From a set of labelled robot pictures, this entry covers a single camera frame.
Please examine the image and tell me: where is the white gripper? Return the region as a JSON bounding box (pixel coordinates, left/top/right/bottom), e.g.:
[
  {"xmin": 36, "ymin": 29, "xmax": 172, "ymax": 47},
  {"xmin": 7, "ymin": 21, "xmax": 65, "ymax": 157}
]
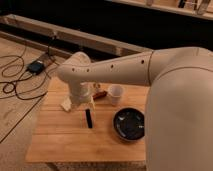
[{"xmin": 61, "ymin": 83, "xmax": 95, "ymax": 112}]

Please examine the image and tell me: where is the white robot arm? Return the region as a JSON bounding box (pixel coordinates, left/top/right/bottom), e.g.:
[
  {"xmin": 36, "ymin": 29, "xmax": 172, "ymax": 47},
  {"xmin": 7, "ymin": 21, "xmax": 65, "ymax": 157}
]
[{"xmin": 58, "ymin": 47, "xmax": 213, "ymax": 171}]

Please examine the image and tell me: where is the black upright eraser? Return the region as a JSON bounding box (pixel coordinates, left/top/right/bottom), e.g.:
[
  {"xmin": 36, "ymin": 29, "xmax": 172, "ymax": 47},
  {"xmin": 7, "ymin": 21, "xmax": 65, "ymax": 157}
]
[{"xmin": 86, "ymin": 109, "xmax": 93, "ymax": 128}]

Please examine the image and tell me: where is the brown object behind gripper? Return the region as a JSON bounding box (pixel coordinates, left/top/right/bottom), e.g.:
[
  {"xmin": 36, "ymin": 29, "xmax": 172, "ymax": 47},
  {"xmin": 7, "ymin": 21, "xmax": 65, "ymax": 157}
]
[{"xmin": 93, "ymin": 91, "xmax": 107, "ymax": 100}]

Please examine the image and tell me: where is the wooden table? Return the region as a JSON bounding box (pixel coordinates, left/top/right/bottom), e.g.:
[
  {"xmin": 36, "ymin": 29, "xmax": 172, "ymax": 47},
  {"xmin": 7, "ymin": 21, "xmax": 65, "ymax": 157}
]
[{"xmin": 26, "ymin": 78, "xmax": 148, "ymax": 163}]

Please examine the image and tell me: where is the white paper cup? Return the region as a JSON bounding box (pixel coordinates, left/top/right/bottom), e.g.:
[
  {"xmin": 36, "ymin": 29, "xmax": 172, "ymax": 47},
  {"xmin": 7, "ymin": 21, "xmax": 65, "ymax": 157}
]
[{"xmin": 107, "ymin": 84, "xmax": 124, "ymax": 106}]

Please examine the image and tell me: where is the black power adapter box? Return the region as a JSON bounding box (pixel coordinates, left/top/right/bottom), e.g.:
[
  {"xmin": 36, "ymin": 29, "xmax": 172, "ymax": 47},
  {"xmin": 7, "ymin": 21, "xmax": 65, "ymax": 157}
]
[{"xmin": 27, "ymin": 61, "xmax": 45, "ymax": 75}]

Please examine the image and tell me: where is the wooden floor beam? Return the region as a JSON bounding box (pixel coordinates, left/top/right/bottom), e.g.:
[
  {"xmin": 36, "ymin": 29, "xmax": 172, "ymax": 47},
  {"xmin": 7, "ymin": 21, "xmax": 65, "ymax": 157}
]
[{"xmin": 0, "ymin": 14, "xmax": 150, "ymax": 59}]

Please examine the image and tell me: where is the black floor cable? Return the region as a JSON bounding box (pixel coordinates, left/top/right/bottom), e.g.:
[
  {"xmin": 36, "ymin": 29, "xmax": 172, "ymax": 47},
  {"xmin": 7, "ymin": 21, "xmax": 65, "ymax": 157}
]
[{"xmin": 0, "ymin": 44, "xmax": 59, "ymax": 144}]

